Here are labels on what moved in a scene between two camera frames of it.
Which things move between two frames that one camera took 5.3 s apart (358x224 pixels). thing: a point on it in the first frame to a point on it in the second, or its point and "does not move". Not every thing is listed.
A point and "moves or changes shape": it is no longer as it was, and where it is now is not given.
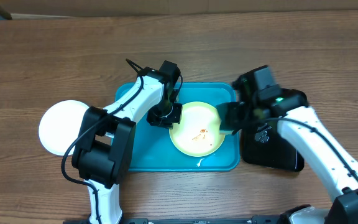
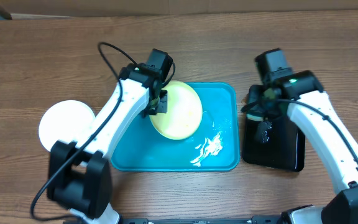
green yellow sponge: (229, 117) moves or changes shape
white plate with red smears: (60, 124) does not move
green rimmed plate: (198, 134) moves or changes shape
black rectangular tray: (265, 145) does not move
